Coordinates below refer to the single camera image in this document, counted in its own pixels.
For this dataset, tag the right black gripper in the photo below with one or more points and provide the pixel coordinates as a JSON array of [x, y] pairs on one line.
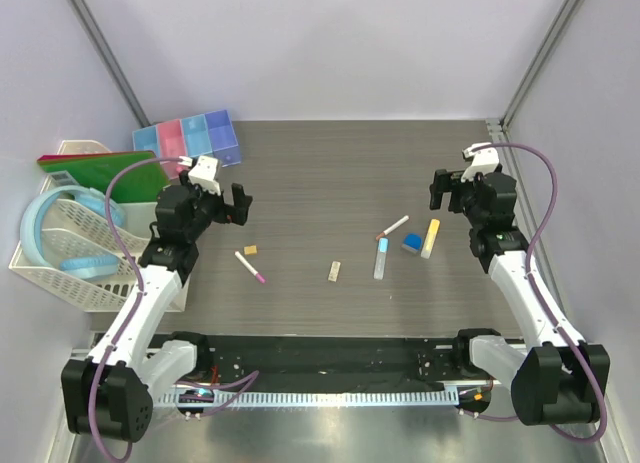
[[450, 182]]

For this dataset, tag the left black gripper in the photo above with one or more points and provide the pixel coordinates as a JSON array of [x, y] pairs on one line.
[[237, 214]]

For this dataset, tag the yellow capped white highlighter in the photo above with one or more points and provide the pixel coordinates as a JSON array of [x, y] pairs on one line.
[[430, 237]]

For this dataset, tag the white pink-tipped marker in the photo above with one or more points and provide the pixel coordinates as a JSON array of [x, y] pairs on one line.
[[250, 268]]

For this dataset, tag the white red-tipped pen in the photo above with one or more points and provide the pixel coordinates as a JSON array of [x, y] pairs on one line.
[[401, 221]]

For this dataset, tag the blue grey pencil sharpener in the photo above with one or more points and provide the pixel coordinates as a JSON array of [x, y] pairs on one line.
[[412, 243]]

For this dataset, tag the four-colour compartment organizer box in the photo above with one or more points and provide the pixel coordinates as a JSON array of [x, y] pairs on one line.
[[210, 134]]

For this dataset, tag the blue capped clear tube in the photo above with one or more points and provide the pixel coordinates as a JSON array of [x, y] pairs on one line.
[[380, 259]]

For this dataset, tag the beige rectangular eraser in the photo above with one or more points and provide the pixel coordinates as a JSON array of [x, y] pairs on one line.
[[334, 271]]

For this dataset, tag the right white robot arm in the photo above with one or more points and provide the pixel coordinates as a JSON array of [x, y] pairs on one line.
[[561, 379]]

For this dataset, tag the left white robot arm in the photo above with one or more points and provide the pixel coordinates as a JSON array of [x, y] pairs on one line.
[[113, 390]]

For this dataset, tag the green folder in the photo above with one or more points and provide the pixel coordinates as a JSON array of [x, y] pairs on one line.
[[139, 185]]

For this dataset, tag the red folder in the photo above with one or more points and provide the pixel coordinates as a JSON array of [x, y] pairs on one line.
[[50, 159]]

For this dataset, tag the light blue headphones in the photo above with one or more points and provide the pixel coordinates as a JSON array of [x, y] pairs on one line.
[[43, 212]]

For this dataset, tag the white perforated file rack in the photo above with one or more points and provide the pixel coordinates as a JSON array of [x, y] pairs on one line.
[[72, 231]]

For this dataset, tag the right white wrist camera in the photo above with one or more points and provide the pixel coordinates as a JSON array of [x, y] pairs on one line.
[[483, 158]]

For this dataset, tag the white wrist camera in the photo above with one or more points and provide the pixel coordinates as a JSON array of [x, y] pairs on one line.
[[483, 158], [202, 171]]

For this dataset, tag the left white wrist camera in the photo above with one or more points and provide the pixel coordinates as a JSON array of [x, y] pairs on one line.
[[202, 171]]

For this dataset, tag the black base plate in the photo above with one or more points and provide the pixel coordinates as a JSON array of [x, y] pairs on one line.
[[330, 364]]

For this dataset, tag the slotted cable duct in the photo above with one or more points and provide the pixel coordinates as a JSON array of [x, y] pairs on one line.
[[254, 400]]

